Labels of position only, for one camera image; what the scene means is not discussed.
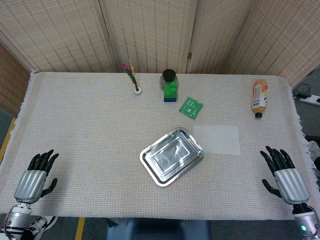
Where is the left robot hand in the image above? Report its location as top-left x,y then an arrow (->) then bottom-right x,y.
13,149 -> 60,205

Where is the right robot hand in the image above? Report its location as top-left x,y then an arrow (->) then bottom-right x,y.
259,146 -> 311,206

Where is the white paper sheet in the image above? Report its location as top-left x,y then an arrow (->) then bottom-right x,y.
192,124 -> 242,156

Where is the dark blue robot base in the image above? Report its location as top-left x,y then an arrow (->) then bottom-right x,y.
104,217 -> 212,240

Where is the silver metal tray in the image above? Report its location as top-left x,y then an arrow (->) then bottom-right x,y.
139,127 -> 205,187

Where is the white shoe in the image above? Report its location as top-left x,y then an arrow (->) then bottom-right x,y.
306,140 -> 320,171

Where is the white black sneaker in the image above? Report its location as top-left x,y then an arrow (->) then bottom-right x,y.
22,216 -> 59,240

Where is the white woven tablecloth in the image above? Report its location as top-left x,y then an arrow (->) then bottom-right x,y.
0,70 -> 320,221

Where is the white power strip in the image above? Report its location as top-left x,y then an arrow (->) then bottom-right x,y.
299,94 -> 320,106

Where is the orange drink bottle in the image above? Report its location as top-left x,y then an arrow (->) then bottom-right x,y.
251,79 -> 270,119

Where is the green sachet packet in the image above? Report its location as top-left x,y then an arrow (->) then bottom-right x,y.
178,96 -> 204,120

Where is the small flower vase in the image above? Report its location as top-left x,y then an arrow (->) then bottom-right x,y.
121,59 -> 143,96

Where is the green toy brick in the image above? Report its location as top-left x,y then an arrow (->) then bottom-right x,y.
163,81 -> 178,99

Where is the glass jar black lid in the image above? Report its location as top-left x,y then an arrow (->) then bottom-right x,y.
159,68 -> 179,90

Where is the beige folding screen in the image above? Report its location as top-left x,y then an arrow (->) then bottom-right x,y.
0,0 -> 320,118

